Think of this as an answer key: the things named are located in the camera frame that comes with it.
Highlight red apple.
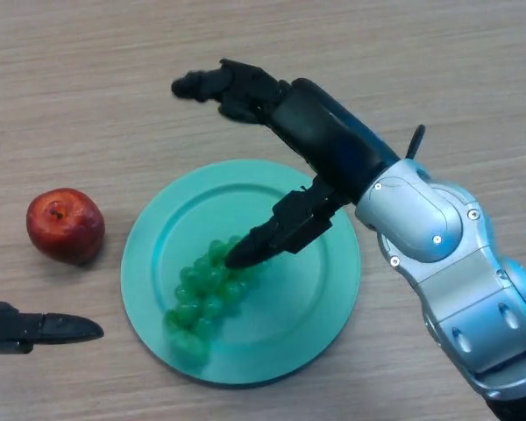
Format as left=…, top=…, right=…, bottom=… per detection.
left=25, top=187, right=106, bottom=267

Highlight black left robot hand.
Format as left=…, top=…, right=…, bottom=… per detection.
left=0, top=125, right=105, bottom=354

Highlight green grapes bunch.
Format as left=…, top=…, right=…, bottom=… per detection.
left=164, top=235, right=268, bottom=367

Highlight green round plate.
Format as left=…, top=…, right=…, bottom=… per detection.
left=120, top=159, right=362, bottom=387

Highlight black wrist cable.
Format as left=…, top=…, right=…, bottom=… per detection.
left=405, top=125, right=426, bottom=160

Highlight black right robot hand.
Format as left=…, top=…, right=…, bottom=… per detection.
left=170, top=59, right=400, bottom=269

